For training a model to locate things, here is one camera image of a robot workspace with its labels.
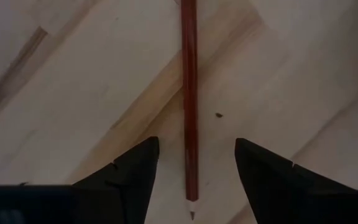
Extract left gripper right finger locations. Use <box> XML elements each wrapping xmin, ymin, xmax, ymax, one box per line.
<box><xmin>234</xmin><ymin>138</ymin><xmax>358</xmax><ymax>224</ymax></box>

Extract brown pencil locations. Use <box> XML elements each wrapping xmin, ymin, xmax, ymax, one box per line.
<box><xmin>180</xmin><ymin>0</ymin><xmax>200</xmax><ymax>221</ymax></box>

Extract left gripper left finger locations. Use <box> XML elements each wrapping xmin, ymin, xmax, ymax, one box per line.
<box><xmin>72</xmin><ymin>136</ymin><xmax>160</xmax><ymax>224</ymax></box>

